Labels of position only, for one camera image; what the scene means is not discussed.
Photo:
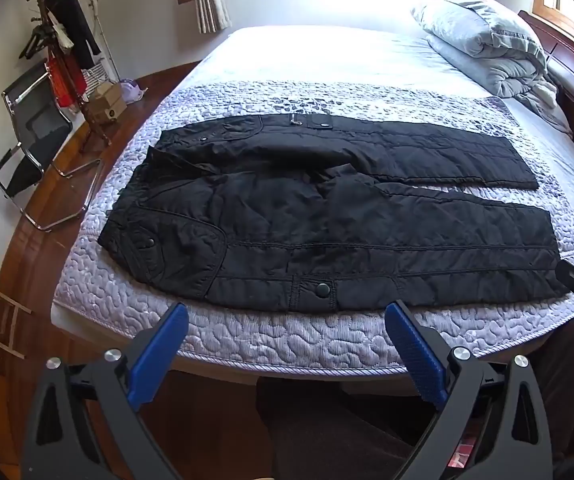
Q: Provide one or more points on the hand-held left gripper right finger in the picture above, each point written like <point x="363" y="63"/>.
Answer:
<point x="414" y="355"/>

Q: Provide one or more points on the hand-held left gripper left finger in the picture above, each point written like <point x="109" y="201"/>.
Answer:
<point x="159" y="355"/>

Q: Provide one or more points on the black quilted pants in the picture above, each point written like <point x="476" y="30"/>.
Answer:
<point x="327" y="220"/>

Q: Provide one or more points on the grey folded duvet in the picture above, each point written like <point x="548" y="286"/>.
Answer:
<point x="512" y="77"/>

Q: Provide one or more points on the large cardboard box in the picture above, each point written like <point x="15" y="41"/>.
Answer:
<point x="107" y="111"/>

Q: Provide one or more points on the chrome and black folding chair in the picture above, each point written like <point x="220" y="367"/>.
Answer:
<point x="37" y="135"/>

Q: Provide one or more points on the purple plastic bag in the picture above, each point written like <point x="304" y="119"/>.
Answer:
<point x="134" y="91"/>

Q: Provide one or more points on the small cardboard box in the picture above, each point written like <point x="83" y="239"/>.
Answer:
<point x="109" y="91"/>

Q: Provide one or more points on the grey pillow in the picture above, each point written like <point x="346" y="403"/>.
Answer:
<point x="472" y="25"/>

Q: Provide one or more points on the red hanging garment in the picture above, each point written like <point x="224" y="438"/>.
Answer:
<point x="64" y="82"/>

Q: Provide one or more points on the bed with quilted lavender cover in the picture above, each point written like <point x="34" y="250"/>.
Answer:
<point x="317" y="60"/>

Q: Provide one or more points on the wooden coat rack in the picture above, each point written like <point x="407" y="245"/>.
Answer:
<point x="42" y="10"/>

